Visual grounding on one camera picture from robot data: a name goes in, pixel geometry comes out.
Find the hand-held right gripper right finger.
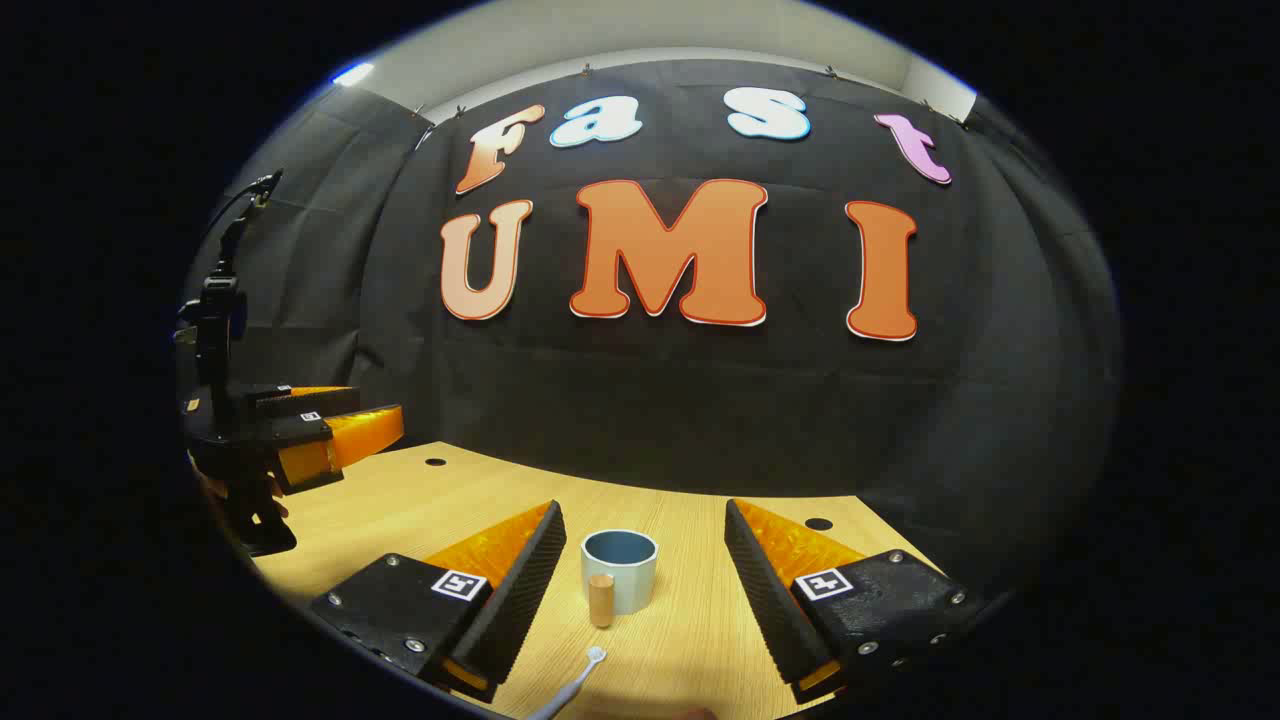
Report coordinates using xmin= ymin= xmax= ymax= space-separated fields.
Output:
xmin=724 ymin=498 xmax=986 ymax=704

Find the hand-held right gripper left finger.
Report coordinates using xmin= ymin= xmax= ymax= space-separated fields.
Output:
xmin=310 ymin=500 xmax=568 ymax=704

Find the white toothbrush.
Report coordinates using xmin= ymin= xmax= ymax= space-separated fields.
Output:
xmin=525 ymin=646 xmax=608 ymax=720

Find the pale blue cup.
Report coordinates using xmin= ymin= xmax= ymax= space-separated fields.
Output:
xmin=581 ymin=529 xmax=660 ymax=629

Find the light wooden desktop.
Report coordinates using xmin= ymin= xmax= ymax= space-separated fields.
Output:
xmin=195 ymin=440 xmax=946 ymax=720

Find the black backdrop cloth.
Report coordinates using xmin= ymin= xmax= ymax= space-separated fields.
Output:
xmin=180 ymin=58 xmax=1126 ymax=601

